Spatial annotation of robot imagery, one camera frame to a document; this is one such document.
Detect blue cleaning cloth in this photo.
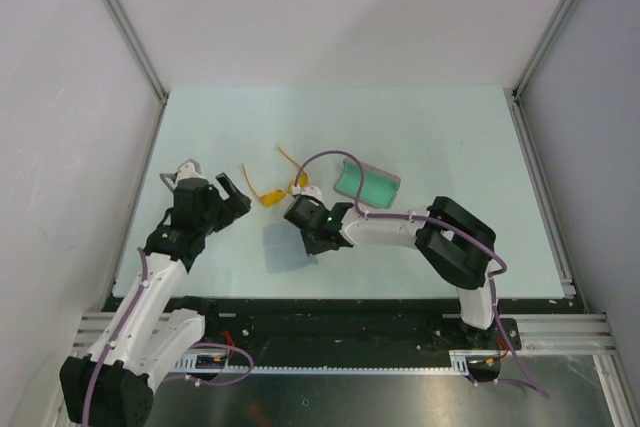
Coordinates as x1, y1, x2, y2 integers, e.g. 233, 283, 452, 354
263, 222, 317, 274

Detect orange sunglasses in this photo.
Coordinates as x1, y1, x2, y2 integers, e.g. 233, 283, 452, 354
242, 146, 310, 208

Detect grey glasses case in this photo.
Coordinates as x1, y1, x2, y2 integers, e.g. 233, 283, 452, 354
334, 157, 401, 209

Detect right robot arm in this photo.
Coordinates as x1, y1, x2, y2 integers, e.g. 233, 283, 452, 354
284, 194, 498, 348

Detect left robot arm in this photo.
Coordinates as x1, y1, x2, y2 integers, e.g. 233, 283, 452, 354
59, 161, 251, 426

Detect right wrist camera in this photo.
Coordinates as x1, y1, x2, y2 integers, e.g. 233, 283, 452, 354
290, 185, 324, 203

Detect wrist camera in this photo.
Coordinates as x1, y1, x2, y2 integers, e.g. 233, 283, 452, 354
290, 185, 324, 203
175, 159, 204, 184

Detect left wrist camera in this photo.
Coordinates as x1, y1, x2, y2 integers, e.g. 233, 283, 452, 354
175, 159, 204, 184

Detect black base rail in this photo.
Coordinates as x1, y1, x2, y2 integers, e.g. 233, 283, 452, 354
161, 297, 584, 370

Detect grey slotted cable duct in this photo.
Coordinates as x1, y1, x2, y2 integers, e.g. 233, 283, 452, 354
174, 350, 501, 377

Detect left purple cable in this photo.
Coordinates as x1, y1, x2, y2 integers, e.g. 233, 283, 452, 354
87, 171, 255, 426

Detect left aluminium frame post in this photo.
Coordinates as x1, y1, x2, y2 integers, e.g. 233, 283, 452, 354
102, 0, 168, 106

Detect aluminium frame post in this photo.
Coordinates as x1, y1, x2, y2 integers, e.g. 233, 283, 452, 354
512, 0, 581, 100
102, 0, 168, 106

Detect right aluminium frame post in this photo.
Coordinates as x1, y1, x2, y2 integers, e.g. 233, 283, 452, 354
512, 0, 581, 100

